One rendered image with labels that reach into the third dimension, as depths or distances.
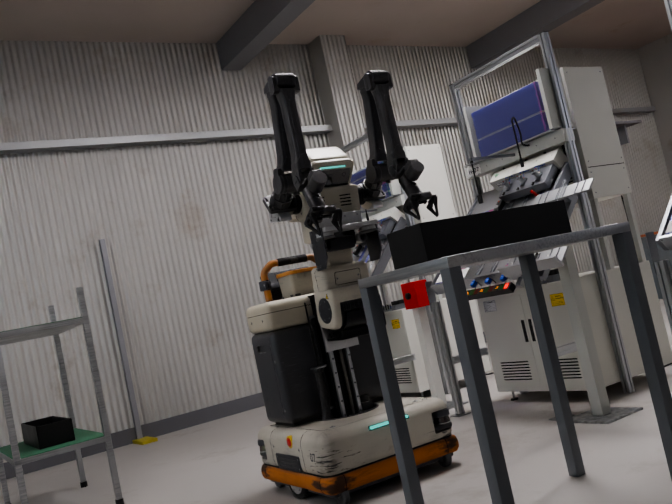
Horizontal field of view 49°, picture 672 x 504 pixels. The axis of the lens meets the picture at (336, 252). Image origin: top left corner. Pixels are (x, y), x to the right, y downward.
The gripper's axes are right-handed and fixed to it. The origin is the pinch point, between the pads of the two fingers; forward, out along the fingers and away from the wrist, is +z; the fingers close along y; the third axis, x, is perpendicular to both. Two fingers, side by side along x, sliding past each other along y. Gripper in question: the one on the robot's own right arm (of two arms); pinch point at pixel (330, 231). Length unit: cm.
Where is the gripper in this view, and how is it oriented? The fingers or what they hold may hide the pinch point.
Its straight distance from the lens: 260.0
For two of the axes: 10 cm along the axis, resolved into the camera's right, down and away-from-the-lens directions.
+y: 8.6, -1.4, 5.0
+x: -3.3, 5.9, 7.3
